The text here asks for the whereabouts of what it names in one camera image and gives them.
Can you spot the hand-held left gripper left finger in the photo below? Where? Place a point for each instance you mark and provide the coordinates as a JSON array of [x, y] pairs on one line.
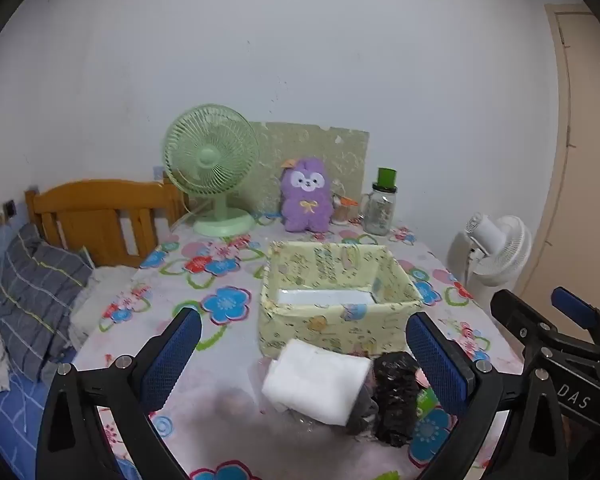
[[172, 360]]

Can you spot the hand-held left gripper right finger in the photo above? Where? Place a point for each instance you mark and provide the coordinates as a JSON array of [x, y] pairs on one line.
[[442, 365]]

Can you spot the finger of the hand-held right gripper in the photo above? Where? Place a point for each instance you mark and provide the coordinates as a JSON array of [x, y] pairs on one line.
[[575, 310], [522, 322]]

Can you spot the green orange black packet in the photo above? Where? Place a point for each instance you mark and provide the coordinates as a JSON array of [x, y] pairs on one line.
[[426, 401]]

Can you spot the black plastic bag bundle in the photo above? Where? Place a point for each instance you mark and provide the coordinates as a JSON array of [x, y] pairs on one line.
[[392, 400]]

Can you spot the yellow printed fabric storage box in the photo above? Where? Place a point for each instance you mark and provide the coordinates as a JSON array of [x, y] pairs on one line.
[[300, 330]]

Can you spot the floral tablecloth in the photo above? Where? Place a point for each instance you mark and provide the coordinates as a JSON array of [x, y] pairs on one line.
[[145, 320]]

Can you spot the white standing fan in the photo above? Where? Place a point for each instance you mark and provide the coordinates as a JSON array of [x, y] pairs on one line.
[[505, 250]]

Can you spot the white bedding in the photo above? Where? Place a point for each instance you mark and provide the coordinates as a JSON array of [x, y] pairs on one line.
[[100, 290]]

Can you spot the beige door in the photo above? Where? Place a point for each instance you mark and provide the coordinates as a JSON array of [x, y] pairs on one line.
[[580, 160]]

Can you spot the grey plaid pillow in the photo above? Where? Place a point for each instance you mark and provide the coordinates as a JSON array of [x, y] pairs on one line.
[[35, 290]]

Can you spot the glass jar mug green lid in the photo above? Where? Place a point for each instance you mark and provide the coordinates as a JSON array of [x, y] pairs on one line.
[[380, 210]]

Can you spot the blue bed sheet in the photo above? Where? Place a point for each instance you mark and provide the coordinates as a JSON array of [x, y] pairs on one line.
[[10, 425]]

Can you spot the wooden bed headboard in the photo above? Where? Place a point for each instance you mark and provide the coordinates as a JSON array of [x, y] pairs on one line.
[[90, 205]]

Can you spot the cotton swab cup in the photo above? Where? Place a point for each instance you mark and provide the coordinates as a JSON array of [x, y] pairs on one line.
[[340, 216]]

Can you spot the orange scissors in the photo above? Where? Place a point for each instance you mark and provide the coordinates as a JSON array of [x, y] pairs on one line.
[[349, 200]]

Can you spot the green desk fan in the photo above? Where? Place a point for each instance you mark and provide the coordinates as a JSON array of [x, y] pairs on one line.
[[205, 157]]

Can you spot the purple plush toy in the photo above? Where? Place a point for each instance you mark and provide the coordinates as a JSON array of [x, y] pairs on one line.
[[307, 205]]

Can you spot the green printed board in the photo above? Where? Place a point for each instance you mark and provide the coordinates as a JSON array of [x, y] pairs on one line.
[[325, 155]]

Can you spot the wall socket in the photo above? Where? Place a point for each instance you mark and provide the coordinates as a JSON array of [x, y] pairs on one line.
[[10, 208]]

